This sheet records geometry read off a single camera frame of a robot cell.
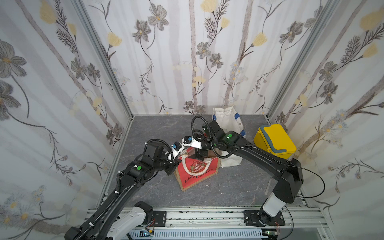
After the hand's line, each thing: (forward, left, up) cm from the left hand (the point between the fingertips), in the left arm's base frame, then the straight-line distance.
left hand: (181, 159), depth 73 cm
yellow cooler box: (+15, -55, -6) cm, 57 cm away
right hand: (+6, -6, +4) cm, 9 cm away
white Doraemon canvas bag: (+34, -31, -9) cm, 47 cm away
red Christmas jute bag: (-3, -4, -10) cm, 11 cm away
